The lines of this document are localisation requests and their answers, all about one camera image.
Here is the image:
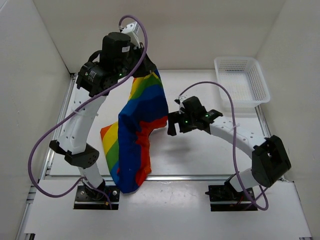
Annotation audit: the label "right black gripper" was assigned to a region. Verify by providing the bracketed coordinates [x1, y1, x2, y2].
[168, 109, 197, 136]

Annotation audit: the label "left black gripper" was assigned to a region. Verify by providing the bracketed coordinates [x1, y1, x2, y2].
[114, 42, 157, 80]

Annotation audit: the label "rainbow striped shorts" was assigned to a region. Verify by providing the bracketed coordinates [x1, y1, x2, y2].
[100, 70, 169, 194]

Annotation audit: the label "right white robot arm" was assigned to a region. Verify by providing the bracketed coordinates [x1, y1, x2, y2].
[167, 96, 292, 200]

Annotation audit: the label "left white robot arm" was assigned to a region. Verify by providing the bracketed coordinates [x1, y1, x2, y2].
[49, 31, 156, 201]

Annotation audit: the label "white plastic mesh basket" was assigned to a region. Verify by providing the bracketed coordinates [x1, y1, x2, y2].
[214, 56, 271, 114]

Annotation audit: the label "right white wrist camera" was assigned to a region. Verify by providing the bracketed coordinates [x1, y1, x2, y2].
[174, 95, 187, 110]

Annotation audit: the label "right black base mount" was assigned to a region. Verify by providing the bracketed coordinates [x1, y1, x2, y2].
[205, 185, 258, 212]

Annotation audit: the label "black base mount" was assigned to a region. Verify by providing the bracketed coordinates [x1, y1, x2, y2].
[205, 185, 258, 212]
[73, 185, 120, 211]

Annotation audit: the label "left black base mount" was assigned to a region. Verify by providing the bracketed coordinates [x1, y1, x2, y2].
[73, 185, 120, 211]

